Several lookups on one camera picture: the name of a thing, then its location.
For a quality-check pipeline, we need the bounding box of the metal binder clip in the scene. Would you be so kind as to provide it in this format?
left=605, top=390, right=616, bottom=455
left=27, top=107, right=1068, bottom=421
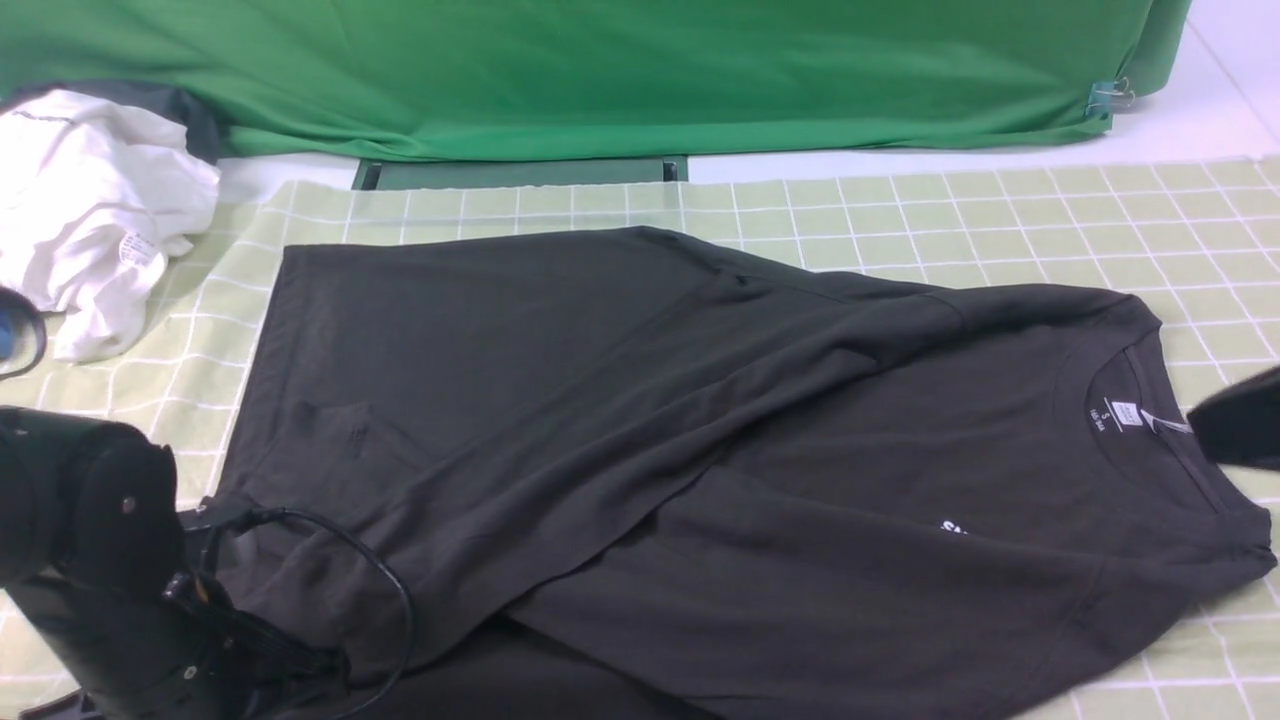
left=1085, top=77, right=1137, bottom=117

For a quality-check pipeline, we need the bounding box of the black wrist camera image-left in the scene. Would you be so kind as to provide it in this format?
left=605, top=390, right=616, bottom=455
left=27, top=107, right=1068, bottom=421
left=177, top=498, right=264, bottom=577

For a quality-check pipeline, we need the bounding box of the dark gray long-sleeve shirt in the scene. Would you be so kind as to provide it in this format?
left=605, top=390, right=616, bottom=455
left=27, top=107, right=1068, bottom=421
left=218, top=227, right=1276, bottom=719

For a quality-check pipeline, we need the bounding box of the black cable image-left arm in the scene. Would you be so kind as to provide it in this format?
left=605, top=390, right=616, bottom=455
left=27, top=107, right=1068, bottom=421
left=0, top=284, right=416, bottom=720

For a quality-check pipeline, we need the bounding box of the green backdrop cloth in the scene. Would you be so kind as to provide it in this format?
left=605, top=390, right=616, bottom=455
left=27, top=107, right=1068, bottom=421
left=1, top=1, right=1190, bottom=161

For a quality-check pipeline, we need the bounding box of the crumpled white shirt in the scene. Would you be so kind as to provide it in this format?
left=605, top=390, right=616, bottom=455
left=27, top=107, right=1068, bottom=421
left=1, top=88, right=221, bottom=363

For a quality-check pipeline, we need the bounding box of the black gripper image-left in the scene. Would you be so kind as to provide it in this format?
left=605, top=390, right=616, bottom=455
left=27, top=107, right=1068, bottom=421
left=5, top=573, right=349, bottom=719

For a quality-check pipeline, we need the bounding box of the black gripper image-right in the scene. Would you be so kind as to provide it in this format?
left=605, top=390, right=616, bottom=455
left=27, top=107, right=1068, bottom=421
left=1187, top=366, right=1279, bottom=471

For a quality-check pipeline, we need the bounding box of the dark gray garment behind pile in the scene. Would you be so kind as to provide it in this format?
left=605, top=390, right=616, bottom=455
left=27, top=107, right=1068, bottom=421
left=1, top=79, right=221, bottom=165

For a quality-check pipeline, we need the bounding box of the green checkered tablecloth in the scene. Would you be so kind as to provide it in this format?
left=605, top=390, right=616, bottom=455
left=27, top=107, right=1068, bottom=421
left=0, top=158, right=1280, bottom=720

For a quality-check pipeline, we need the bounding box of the blue object at left edge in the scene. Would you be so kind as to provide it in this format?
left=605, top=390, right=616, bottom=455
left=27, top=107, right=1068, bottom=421
left=0, top=309, right=17, bottom=363

